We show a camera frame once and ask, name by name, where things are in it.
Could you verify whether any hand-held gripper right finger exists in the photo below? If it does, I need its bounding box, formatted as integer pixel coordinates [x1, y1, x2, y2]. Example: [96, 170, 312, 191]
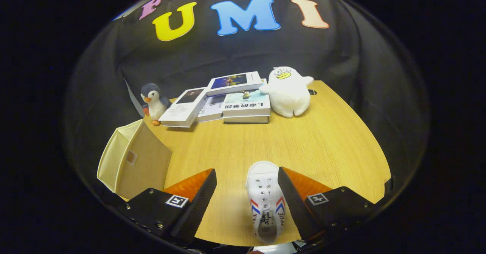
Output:
[277, 167, 380, 243]

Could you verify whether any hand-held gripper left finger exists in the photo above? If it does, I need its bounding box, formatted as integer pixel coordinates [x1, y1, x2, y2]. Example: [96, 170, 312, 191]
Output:
[116, 169, 218, 247]

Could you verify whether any white shoe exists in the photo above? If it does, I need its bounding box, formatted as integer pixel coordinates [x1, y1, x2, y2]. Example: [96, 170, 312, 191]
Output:
[246, 161, 286, 244]

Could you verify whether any beige fabric storage box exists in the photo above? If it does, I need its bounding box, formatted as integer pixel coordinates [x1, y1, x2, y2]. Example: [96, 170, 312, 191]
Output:
[97, 119, 173, 200]

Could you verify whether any white portrait cover book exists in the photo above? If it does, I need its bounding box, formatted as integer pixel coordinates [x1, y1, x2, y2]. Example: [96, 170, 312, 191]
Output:
[159, 87, 208, 128]

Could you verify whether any thick grey-edged book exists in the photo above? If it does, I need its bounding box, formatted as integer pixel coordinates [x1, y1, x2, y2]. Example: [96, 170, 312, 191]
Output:
[223, 114, 269, 124]

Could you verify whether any thin white text book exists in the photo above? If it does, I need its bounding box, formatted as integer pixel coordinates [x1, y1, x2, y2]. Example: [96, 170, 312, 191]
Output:
[196, 94, 228, 123]

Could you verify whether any penguin plush toy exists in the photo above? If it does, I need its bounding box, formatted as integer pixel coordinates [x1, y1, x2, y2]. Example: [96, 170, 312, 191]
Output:
[140, 82, 172, 126]

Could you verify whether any white duck plush toy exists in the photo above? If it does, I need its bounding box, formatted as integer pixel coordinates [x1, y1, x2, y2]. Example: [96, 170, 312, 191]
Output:
[259, 66, 315, 118]

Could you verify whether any teal cover book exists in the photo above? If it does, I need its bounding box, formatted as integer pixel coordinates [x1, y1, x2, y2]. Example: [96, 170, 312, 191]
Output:
[222, 89, 271, 118]

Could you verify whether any blue cover book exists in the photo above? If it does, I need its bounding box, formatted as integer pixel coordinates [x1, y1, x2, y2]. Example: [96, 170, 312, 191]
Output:
[206, 71, 263, 97]

